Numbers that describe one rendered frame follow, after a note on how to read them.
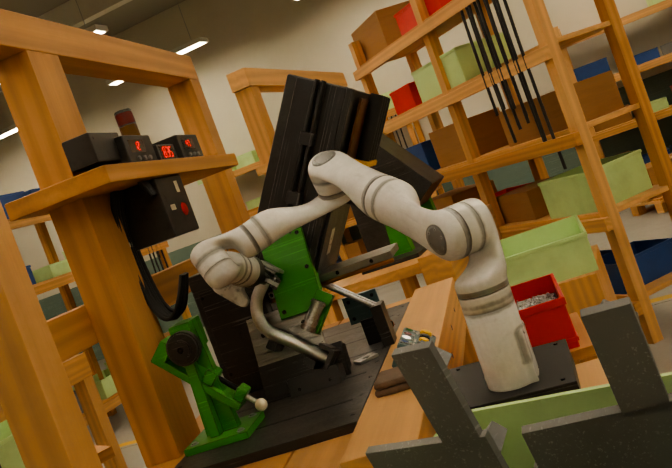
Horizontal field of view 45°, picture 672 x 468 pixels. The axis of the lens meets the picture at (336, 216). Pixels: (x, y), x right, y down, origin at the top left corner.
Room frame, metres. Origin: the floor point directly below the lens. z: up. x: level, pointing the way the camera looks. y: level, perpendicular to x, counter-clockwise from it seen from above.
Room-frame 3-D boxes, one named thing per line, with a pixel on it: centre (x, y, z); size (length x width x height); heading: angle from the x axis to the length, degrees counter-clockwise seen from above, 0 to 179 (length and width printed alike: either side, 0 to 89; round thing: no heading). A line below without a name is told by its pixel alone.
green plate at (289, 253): (2.01, 0.14, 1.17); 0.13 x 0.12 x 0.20; 168
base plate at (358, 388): (2.10, 0.19, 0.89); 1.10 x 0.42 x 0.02; 168
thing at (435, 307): (2.04, -0.08, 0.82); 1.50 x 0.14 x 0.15; 168
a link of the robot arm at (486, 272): (1.40, -0.20, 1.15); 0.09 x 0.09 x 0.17; 25
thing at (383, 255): (2.16, 0.08, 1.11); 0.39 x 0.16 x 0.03; 78
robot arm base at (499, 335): (1.41, -0.19, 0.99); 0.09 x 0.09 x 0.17; 73
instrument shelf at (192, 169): (2.15, 0.45, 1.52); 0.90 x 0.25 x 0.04; 168
